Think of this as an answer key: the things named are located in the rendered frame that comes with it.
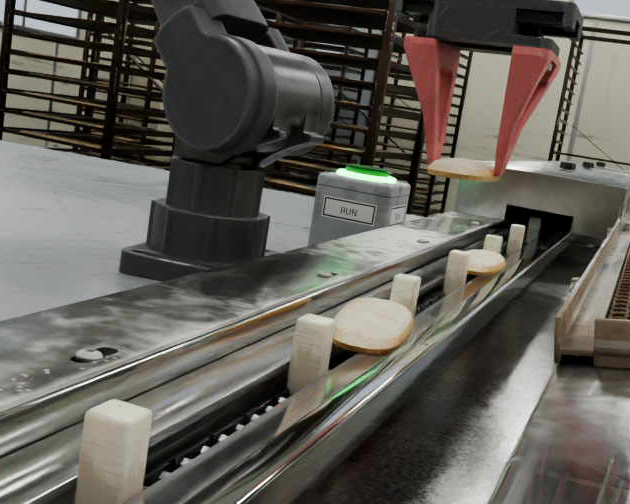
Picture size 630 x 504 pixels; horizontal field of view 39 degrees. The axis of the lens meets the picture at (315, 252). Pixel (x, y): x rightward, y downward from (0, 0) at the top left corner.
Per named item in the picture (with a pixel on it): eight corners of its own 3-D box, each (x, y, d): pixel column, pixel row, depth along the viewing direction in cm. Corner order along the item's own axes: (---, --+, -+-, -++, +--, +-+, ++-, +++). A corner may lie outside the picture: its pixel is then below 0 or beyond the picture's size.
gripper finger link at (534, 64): (527, 182, 49) (556, 11, 48) (404, 164, 52) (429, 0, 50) (541, 180, 56) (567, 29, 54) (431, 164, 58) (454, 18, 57)
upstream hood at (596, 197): (559, 190, 217) (566, 155, 215) (636, 204, 211) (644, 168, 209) (448, 224, 100) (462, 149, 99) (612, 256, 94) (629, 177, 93)
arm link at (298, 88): (217, 177, 69) (170, 176, 64) (236, 45, 67) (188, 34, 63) (314, 199, 64) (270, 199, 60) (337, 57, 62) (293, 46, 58)
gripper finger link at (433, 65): (504, 179, 50) (533, 9, 48) (383, 160, 52) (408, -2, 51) (520, 177, 56) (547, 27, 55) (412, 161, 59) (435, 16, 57)
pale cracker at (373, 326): (350, 303, 49) (353, 283, 49) (418, 316, 48) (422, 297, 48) (314, 345, 39) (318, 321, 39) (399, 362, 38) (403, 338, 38)
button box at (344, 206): (325, 279, 88) (343, 169, 87) (401, 297, 86) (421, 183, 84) (294, 290, 81) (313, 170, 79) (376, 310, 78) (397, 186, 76)
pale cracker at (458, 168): (451, 171, 59) (454, 155, 59) (508, 180, 58) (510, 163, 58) (414, 173, 50) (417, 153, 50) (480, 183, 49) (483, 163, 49)
